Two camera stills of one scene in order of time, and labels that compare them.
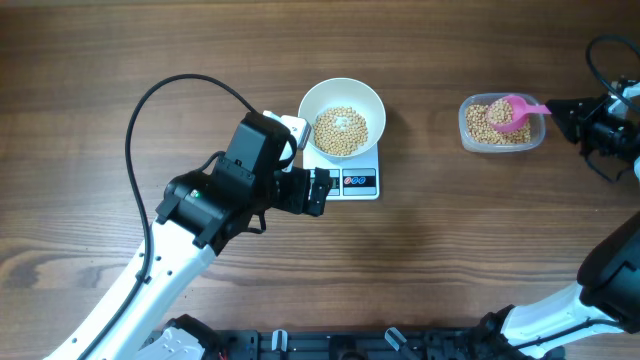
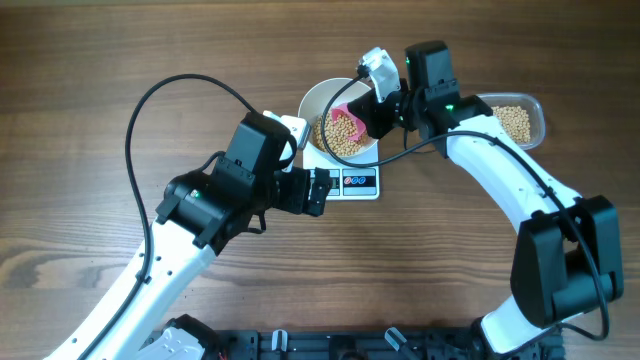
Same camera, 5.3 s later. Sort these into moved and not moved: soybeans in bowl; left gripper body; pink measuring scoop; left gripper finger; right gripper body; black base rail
Moved: right gripper body; pink measuring scoop
Not moved: left gripper finger; left gripper body; soybeans in bowl; black base rail
